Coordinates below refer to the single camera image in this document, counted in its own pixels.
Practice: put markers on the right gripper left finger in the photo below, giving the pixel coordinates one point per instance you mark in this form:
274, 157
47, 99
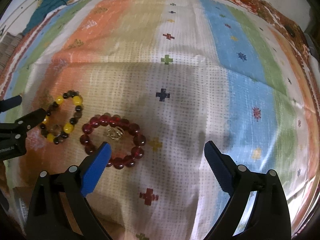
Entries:
92, 168

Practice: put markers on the striped colourful cloth mat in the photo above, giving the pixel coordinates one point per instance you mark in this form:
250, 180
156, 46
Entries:
142, 75

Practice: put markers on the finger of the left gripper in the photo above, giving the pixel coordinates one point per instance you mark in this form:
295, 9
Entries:
32, 119
10, 103

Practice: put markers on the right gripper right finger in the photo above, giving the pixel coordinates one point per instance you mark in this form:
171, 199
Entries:
223, 167

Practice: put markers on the brown striped folded fabric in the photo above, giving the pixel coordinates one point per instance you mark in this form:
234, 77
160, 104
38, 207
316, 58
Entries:
8, 46

